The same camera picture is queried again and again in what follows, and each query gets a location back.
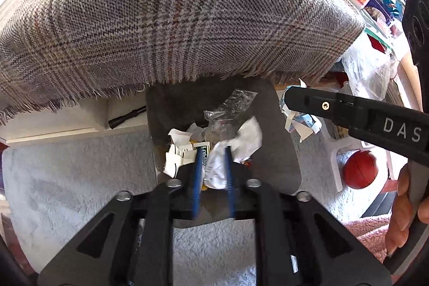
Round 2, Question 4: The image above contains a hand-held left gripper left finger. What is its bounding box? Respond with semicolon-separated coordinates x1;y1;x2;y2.
37;148;207;286

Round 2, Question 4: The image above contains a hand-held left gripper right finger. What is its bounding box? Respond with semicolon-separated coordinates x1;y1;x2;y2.
223;145;393;286

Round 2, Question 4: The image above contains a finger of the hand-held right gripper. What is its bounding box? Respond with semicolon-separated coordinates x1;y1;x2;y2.
285;86;353;131

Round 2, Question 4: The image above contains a white paper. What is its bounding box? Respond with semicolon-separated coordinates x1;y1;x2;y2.
204;138;236;192
231;116;263;164

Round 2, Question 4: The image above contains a white blue wrapper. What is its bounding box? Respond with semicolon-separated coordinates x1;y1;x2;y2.
279;80;323;144

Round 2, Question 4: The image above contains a dark grey felt bin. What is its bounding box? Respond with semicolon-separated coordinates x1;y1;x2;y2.
145;76;303;230

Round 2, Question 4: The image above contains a person's right hand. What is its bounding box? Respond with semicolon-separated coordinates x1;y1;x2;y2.
385;163;421;256

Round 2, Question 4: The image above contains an orange basketball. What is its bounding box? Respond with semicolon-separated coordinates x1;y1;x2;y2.
342;150;379;190

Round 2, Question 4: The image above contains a white plastic stool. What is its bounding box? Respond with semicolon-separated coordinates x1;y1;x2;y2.
320;123;398;193

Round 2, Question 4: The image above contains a clear plastic bag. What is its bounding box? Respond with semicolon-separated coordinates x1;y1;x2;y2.
341;31;398;103

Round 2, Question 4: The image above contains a crinkled clear plastic wrapper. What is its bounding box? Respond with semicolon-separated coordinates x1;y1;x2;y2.
203;88;259;140

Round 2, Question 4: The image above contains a pink fluffy rug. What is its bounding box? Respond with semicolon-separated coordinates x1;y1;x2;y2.
345;214;393;264

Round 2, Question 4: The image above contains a light grey fluffy rug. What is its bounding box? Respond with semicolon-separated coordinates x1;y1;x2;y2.
0;124;398;286

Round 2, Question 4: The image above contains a blue printed packet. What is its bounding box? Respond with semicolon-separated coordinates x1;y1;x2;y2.
365;0;407;26

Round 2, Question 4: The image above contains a grey plaid cloth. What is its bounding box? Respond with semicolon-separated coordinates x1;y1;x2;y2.
0;0;367;126

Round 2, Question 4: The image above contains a black cylindrical handle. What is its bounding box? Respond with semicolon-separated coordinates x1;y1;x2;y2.
108;106;147;130

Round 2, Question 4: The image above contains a white table frame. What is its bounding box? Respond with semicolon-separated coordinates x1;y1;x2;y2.
0;96;150;144

